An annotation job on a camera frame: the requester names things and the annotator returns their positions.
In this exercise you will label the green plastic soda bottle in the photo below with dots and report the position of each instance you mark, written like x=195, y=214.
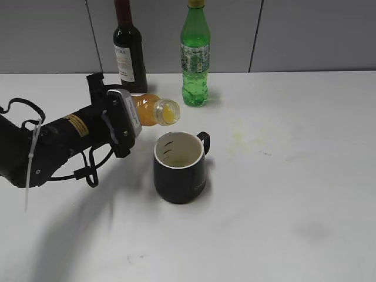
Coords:
x=195, y=41

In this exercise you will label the NFC orange juice bottle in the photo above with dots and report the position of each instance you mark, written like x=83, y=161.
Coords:
x=153, y=110

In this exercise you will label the dark red wine bottle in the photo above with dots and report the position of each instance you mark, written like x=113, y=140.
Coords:
x=127, y=42

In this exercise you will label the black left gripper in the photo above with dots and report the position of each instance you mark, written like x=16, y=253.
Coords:
x=100, y=102

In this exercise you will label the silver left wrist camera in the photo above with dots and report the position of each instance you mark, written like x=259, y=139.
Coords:
x=123, y=116

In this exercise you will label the white zip tie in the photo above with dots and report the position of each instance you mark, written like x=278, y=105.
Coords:
x=35, y=135

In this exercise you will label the black mug white interior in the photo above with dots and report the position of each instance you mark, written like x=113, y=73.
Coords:
x=179, y=166

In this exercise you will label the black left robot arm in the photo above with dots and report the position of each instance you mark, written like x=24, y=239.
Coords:
x=73, y=146

